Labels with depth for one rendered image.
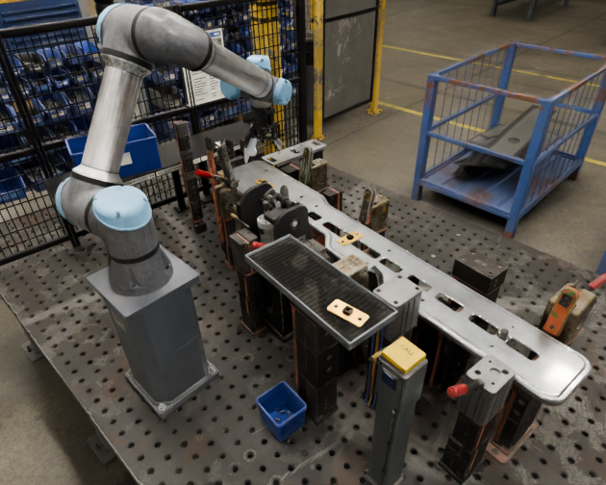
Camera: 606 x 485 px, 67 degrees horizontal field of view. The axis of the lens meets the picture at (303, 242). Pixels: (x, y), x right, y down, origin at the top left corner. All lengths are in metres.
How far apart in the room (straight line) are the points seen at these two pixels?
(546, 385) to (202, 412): 0.88
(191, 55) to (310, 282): 0.57
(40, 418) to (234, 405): 1.30
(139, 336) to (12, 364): 1.66
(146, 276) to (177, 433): 0.46
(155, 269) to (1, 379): 1.73
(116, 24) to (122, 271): 0.56
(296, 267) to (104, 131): 0.55
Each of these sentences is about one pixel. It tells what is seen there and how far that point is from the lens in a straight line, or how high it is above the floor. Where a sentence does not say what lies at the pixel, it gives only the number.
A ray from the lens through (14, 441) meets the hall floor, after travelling 2.50.
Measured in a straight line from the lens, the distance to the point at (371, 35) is 4.99.
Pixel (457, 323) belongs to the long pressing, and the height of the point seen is 1.00.
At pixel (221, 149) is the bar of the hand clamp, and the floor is 1.20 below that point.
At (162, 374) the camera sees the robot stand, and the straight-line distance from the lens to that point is 1.33.
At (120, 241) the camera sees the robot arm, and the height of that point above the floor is 1.25.
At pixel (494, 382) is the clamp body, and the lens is 1.04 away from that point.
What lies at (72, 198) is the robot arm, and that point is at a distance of 1.20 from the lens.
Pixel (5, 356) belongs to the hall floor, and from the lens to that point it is 2.89.
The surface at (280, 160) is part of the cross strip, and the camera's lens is 1.93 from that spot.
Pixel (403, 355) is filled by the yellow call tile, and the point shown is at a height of 1.16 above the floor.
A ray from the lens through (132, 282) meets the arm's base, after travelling 1.17.
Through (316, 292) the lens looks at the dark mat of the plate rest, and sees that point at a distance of 1.01.
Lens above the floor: 1.84
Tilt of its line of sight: 36 degrees down
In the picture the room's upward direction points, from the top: 2 degrees counter-clockwise
